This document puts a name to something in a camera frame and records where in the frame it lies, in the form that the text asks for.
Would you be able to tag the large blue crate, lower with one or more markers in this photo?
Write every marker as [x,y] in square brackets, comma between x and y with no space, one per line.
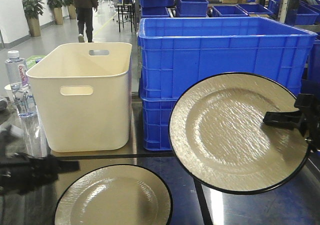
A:
[156,115]

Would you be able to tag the large blue crate, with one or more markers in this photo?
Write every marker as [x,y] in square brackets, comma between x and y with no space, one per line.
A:
[156,115]
[178,52]

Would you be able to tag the beige plate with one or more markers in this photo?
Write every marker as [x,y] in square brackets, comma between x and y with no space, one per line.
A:
[120,194]
[217,132]

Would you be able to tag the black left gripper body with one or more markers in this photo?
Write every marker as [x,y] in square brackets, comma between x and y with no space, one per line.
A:
[22,173]

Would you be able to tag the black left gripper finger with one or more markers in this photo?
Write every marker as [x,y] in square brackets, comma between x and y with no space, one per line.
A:
[65,165]

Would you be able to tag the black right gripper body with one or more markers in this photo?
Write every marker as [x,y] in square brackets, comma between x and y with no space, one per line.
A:
[309,107]

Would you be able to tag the large blue crate, upper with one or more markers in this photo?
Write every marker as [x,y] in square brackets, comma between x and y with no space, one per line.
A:
[178,52]

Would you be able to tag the walking person brown coat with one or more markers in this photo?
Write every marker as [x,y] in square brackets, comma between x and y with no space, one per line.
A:
[84,12]

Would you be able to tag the cream plastic storage bin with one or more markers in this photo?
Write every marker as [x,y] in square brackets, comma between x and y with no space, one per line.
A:
[83,96]

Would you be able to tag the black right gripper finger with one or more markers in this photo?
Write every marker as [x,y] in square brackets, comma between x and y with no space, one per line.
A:
[285,120]

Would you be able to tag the clear water bottle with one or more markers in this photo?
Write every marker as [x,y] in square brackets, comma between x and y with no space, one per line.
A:
[16,68]

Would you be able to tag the white paper cup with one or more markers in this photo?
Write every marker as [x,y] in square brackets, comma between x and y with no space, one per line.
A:
[9,93]

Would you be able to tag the stainless steel table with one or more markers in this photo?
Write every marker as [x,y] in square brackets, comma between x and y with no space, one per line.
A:
[295,203]

